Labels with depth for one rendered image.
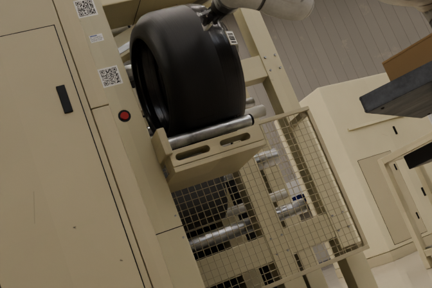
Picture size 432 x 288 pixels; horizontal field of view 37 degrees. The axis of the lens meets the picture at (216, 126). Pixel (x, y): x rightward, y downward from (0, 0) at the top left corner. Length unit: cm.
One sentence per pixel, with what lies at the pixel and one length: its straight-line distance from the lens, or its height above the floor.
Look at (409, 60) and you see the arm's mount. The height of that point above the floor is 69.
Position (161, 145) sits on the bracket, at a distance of 225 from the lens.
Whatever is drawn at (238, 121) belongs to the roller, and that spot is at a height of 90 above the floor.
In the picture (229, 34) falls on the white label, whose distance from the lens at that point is 239.
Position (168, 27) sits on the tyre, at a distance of 235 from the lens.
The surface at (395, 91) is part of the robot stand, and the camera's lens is 147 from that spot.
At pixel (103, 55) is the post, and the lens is 245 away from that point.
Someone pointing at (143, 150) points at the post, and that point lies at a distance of 234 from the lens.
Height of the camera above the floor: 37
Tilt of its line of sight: 13 degrees up
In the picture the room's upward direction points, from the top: 22 degrees counter-clockwise
